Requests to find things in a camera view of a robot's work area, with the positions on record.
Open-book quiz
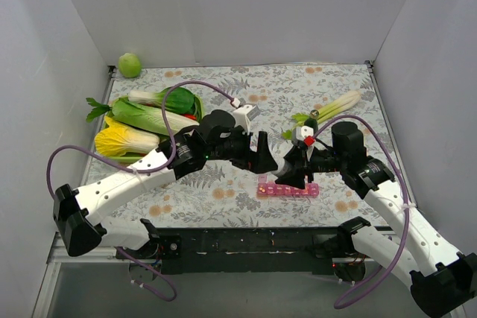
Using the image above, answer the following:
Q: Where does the white pill bottle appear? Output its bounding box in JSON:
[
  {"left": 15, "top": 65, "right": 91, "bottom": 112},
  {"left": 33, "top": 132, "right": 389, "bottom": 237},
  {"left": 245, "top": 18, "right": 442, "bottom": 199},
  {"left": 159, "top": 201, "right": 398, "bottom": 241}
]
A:
[{"left": 275, "top": 158, "right": 293, "bottom": 177}]

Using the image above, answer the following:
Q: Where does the pink weekly pill organizer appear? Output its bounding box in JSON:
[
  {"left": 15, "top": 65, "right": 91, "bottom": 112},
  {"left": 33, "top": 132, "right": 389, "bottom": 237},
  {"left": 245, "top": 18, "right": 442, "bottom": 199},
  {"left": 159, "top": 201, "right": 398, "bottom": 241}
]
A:
[{"left": 256, "top": 174, "right": 319, "bottom": 197}]

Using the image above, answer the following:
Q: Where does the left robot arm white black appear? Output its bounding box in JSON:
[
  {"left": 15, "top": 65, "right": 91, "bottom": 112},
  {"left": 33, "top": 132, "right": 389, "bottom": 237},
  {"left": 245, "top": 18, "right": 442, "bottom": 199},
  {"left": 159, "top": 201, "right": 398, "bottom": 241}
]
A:
[{"left": 53, "top": 110, "right": 284, "bottom": 258}]

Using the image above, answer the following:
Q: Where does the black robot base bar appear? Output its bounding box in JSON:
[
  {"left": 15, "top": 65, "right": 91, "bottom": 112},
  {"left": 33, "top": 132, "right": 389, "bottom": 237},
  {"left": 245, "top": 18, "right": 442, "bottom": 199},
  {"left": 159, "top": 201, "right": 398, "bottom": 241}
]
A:
[{"left": 116, "top": 228, "right": 367, "bottom": 282}]

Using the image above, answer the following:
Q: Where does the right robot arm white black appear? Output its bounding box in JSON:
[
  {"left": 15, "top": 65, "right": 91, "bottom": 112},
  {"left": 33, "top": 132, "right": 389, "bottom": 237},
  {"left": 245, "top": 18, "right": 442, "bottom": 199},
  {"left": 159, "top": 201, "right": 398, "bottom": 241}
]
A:
[{"left": 276, "top": 121, "right": 476, "bottom": 317}]

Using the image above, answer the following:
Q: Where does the red chili pepper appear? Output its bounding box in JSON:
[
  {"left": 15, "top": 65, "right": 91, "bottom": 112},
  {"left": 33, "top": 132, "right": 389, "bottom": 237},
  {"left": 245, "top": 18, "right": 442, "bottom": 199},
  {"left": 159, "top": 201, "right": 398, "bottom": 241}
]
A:
[{"left": 183, "top": 114, "right": 198, "bottom": 121}]

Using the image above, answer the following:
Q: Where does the green glass bottle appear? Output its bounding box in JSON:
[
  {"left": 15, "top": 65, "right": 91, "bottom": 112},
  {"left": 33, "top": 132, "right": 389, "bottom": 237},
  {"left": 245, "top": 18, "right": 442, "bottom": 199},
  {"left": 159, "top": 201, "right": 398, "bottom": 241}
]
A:
[{"left": 304, "top": 109, "right": 319, "bottom": 129}]

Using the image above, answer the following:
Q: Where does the celery stalk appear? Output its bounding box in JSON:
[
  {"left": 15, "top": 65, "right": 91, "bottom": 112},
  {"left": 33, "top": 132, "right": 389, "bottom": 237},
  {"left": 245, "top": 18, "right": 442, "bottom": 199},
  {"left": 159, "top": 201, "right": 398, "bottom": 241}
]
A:
[{"left": 291, "top": 90, "right": 361, "bottom": 129}]

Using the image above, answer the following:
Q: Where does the bok choy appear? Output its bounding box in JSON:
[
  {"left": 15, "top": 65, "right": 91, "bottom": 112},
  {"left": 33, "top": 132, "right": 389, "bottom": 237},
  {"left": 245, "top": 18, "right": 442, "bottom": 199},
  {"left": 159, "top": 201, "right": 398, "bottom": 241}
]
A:
[{"left": 127, "top": 87, "right": 195, "bottom": 115}]

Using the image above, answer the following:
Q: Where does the floral table mat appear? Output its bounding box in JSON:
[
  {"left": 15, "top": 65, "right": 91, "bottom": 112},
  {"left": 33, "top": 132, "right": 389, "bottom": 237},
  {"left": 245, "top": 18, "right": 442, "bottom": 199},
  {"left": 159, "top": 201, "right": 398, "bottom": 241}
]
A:
[{"left": 110, "top": 63, "right": 396, "bottom": 228}]

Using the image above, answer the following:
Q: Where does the green napa cabbage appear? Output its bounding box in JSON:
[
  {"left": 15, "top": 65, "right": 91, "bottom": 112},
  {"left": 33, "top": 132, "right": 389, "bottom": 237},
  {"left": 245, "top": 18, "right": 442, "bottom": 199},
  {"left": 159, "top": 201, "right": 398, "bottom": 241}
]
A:
[{"left": 110, "top": 98, "right": 199, "bottom": 136}]

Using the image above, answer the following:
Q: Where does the green plastic tray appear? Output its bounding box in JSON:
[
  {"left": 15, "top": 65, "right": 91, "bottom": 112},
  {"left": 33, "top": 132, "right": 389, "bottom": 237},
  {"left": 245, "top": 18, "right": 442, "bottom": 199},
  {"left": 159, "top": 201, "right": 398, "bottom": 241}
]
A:
[{"left": 105, "top": 96, "right": 203, "bottom": 163}]

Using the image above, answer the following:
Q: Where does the yellow napa cabbage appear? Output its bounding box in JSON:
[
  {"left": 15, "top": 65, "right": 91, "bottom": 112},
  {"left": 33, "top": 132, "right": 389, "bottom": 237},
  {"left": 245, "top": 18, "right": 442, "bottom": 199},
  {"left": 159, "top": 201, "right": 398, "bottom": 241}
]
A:
[{"left": 94, "top": 117, "right": 160, "bottom": 157}]

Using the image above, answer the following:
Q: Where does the round green cabbage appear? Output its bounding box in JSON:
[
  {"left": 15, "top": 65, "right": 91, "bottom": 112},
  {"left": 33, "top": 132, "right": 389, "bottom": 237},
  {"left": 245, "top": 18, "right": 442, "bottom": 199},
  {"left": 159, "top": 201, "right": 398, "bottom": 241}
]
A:
[{"left": 117, "top": 53, "right": 142, "bottom": 78}]

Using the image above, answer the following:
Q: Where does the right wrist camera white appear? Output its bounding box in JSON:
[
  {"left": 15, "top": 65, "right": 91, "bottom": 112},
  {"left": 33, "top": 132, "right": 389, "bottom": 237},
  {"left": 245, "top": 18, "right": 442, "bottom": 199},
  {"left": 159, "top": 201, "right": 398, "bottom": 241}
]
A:
[{"left": 291, "top": 126, "right": 315, "bottom": 147}]

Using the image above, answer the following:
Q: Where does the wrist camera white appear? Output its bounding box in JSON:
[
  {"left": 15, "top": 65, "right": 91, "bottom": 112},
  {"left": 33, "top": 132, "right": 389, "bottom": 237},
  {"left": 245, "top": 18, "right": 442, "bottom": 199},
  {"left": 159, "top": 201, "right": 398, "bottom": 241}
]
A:
[
  {"left": 232, "top": 104, "right": 260, "bottom": 132},
  {"left": 291, "top": 126, "right": 315, "bottom": 147}
]

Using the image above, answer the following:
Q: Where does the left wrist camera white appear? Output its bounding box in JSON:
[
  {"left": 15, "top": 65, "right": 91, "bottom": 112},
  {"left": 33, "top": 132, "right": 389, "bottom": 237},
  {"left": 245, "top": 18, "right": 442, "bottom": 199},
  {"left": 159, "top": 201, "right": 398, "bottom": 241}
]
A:
[{"left": 232, "top": 104, "right": 260, "bottom": 132}]

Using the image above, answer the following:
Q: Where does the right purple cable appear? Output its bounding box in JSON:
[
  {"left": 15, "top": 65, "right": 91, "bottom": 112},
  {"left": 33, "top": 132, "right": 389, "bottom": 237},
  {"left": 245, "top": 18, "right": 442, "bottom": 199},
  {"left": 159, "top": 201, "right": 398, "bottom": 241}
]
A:
[{"left": 312, "top": 114, "right": 410, "bottom": 309}]

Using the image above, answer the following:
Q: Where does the purple cable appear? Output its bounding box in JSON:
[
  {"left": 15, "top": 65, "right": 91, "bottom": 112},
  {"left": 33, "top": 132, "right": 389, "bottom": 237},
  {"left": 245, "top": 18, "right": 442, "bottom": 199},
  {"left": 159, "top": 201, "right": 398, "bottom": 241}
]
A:
[
  {"left": 312, "top": 114, "right": 410, "bottom": 309},
  {"left": 45, "top": 80, "right": 241, "bottom": 302}
]

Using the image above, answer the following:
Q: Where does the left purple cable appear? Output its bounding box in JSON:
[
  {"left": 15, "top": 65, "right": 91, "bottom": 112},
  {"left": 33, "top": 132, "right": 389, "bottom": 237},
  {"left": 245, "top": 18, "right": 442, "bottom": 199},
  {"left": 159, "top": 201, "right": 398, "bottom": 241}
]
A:
[{"left": 45, "top": 80, "right": 241, "bottom": 302}]

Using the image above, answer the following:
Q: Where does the aluminium frame rail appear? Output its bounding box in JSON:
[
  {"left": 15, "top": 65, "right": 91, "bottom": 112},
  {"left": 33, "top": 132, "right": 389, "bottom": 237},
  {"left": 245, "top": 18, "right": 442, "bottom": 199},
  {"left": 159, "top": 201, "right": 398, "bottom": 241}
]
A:
[{"left": 31, "top": 232, "right": 124, "bottom": 318}]

